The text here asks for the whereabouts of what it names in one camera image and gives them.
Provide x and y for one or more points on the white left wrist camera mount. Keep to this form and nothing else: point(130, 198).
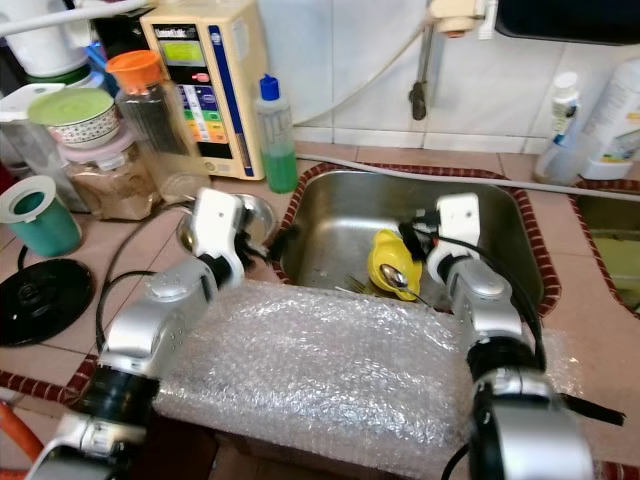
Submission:
point(218, 225)

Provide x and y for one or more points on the white kettle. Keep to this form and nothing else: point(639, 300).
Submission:
point(50, 45)

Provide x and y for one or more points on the black wall fixture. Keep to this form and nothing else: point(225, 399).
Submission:
point(570, 18)

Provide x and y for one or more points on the long black tape strip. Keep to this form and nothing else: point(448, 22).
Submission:
point(600, 410)

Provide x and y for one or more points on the small white spray bottle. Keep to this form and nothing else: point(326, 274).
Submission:
point(565, 100)

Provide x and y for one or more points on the glass jar brown powder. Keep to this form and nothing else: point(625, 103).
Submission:
point(105, 193)

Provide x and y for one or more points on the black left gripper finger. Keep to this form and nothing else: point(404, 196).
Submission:
point(282, 245)

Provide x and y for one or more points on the green soap bottle blue cap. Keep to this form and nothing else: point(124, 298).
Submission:
point(277, 168)

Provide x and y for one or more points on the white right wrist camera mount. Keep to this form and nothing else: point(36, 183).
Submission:
point(458, 225)

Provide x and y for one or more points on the teal cup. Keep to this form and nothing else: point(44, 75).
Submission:
point(45, 228)

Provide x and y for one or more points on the patterned bowl green lid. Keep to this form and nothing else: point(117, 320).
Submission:
point(70, 103)

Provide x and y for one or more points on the black round disc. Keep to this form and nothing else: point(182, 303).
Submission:
point(45, 302)

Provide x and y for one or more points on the beige water ionizer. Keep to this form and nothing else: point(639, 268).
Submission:
point(220, 60)

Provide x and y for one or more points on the yellow bowl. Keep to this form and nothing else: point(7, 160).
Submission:
point(382, 255)

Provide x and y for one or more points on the steel fork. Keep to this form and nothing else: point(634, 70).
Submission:
point(357, 284)

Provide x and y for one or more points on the round steel plate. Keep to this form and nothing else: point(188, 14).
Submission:
point(260, 210)

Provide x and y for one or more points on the clear bubble wrap sheet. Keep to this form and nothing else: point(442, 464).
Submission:
point(310, 370)

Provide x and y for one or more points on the clear jar orange lid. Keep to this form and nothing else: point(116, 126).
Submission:
point(150, 130)

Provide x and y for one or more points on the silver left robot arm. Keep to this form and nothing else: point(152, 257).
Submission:
point(160, 320)

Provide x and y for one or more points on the white overhead pipe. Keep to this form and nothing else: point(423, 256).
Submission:
point(60, 12)

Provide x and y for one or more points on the clear pitcher white lid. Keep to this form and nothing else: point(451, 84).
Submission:
point(25, 140)

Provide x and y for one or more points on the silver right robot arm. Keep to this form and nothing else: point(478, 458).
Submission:
point(485, 300)

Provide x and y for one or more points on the steel sink basin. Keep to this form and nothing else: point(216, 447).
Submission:
point(340, 210)
point(610, 250)

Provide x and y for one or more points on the cream wall tap fitting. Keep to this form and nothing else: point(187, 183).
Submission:
point(460, 15)

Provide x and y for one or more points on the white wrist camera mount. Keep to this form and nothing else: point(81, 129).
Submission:
point(458, 225)
point(218, 225)

